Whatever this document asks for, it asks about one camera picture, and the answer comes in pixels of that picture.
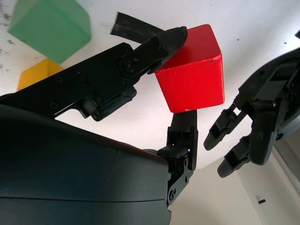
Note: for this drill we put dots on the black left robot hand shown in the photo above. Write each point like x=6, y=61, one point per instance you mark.
x=269, y=98

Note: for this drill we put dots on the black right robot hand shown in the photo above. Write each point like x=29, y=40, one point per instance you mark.
x=70, y=175

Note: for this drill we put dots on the red wooden block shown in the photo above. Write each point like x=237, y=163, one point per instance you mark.
x=194, y=82

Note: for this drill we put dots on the yellow wooden block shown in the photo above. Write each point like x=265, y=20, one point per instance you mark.
x=37, y=73

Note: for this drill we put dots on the green wooden block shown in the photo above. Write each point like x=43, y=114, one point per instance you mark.
x=51, y=30

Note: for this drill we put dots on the black tape mark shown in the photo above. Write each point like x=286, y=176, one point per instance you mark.
x=131, y=27

